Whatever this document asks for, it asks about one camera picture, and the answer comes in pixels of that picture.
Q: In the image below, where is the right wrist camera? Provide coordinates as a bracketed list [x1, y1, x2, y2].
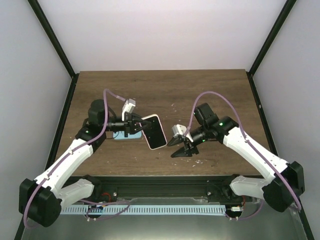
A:
[171, 124, 194, 143]

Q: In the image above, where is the phone with black screen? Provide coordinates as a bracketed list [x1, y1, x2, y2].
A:
[144, 116, 167, 149]

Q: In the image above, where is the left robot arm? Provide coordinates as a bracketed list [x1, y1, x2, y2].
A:
[19, 99, 152, 228]

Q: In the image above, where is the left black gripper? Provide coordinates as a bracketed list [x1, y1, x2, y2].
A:
[102, 112, 152, 138]

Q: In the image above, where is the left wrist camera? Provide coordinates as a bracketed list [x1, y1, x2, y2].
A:
[121, 98, 136, 121]

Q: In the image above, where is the light blue cable duct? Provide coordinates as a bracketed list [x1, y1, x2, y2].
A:
[61, 205, 226, 216]

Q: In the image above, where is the purple cable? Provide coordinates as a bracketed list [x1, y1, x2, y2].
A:
[186, 91, 302, 221]
[22, 88, 126, 229]

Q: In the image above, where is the light blue phone case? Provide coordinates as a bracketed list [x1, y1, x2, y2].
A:
[112, 131, 142, 140]

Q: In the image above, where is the right black frame post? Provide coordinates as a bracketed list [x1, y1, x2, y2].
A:
[247, 0, 297, 76]

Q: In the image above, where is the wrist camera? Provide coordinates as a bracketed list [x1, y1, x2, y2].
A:
[121, 98, 136, 121]
[171, 124, 194, 143]

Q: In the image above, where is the black frame post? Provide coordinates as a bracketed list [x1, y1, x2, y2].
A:
[26, 0, 80, 78]
[247, 0, 297, 76]

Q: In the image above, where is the beige phone case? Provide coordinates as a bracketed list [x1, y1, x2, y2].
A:
[141, 113, 168, 151]

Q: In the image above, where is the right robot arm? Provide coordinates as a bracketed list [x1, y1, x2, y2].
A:
[167, 103, 305, 213]

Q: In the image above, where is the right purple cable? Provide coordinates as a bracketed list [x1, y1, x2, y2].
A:
[186, 91, 302, 221]

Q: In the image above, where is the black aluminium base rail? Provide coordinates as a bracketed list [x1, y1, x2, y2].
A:
[88, 175, 250, 204]

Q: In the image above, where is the left black frame post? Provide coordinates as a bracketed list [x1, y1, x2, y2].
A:
[26, 0, 80, 78]

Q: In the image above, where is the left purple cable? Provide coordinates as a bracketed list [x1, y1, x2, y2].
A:
[22, 88, 126, 229]

